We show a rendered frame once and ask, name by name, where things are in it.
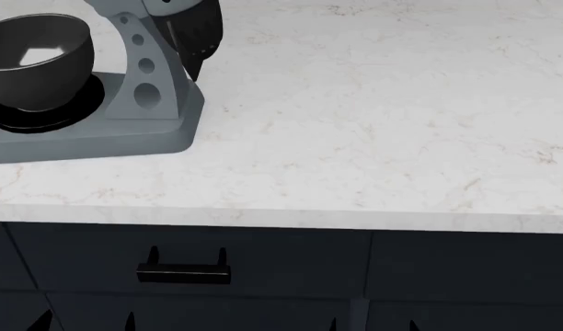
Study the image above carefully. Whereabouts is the black round bowl plate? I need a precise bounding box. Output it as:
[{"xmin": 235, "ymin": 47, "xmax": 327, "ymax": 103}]
[{"xmin": 0, "ymin": 72, "xmax": 107, "ymax": 135}]

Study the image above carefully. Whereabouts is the dark plain drawer front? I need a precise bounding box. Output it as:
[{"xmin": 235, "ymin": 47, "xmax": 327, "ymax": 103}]
[{"xmin": 364, "ymin": 229, "xmax": 563, "ymax": 306}]

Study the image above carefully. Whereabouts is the dark drawer front with handle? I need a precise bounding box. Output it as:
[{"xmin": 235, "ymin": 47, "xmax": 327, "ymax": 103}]
[{"xmin": 4, "ymin": 222, "xmax": 373, "ymax": 300}]

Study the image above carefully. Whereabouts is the grey and black mixer head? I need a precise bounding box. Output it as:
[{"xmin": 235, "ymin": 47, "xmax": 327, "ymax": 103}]
[{"xmin": 141, "ymin": 0, "xmax": 224, "ymax": 83}]

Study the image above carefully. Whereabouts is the black mixing bowl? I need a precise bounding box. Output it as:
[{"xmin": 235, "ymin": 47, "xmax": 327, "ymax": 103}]
[{"xmin": 0, "ymin": 13, "xmax": 95, "ymax": 113}]

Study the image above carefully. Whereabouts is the grey stand mixer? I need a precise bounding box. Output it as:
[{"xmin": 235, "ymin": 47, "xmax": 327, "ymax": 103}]
[{"xmin": 0, "ymin": 11, "xmax": 206, "ymax": 166}]

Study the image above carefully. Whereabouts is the black bar drawer handle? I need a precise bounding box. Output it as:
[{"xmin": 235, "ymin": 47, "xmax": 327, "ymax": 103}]
[{"xmin": 135, "ymin": 245, "xmax": 232, "ymax": 286}]

